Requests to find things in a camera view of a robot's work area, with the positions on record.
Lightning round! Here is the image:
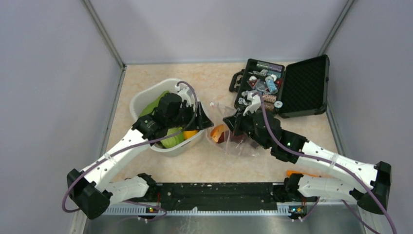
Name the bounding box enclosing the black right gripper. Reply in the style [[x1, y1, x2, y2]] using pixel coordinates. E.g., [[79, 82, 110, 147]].
[[223, 105, 270, 149]]

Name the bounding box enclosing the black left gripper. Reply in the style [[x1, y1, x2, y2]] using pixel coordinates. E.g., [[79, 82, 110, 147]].
[[167, 101, 213, 131]]

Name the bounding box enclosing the green cabbage toy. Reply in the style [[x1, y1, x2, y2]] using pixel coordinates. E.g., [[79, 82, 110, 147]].
[[160, 127, 185, 149]]

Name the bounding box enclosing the clear zip top bag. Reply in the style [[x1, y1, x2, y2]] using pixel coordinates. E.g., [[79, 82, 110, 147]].
[[206, 101, 260, 157]]

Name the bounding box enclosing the white plastic basket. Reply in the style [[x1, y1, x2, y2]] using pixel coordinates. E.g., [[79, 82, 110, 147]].
[[129, 78, 206, 157]]

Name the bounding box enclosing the red orange peach toy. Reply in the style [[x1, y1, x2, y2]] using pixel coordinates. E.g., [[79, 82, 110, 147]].
[[210, 124, 227, 144]]

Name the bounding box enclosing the dark purple round fruit toy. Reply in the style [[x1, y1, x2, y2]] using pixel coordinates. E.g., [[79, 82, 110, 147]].
[[230, 134, 249, 144]]

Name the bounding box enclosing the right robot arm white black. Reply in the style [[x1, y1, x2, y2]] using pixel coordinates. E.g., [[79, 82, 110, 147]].
[[223, 111, 392, 215]]

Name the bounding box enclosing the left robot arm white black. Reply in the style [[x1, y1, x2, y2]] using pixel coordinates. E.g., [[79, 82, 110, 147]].
[[61, 91, 212, 219]]

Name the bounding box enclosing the orange object behind right arm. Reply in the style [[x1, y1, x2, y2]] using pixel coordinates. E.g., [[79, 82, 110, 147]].
[[286, 170, 320, 177]]

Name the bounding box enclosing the green leafy vegetable toy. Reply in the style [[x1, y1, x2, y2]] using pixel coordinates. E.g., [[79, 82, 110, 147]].
[[138, 91, 169, 117]]

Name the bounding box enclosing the small orange fruit toy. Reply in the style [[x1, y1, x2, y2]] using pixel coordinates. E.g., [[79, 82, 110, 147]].
[[183, 130, 199, 140]]

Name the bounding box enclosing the black poker chip case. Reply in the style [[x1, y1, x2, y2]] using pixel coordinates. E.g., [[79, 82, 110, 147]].
[[229, 55, 330, 118]]

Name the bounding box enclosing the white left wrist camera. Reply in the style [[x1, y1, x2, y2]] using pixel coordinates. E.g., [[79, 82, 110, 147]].
[[175, 83, 197, 107]]

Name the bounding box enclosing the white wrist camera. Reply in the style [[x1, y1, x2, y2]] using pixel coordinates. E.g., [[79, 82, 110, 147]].
[[175, 83, 197, 107], [243, 91, 263, 116]]

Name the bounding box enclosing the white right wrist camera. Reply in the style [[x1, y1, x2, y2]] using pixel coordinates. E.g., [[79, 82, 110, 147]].
[[243, 91, 263, 116]]

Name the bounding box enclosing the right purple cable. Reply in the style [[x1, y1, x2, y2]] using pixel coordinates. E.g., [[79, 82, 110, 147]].
[[251, 91, 397, 234]]

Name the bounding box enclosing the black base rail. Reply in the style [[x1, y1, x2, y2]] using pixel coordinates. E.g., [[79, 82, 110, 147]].
[[126, 174, 319, 212]]

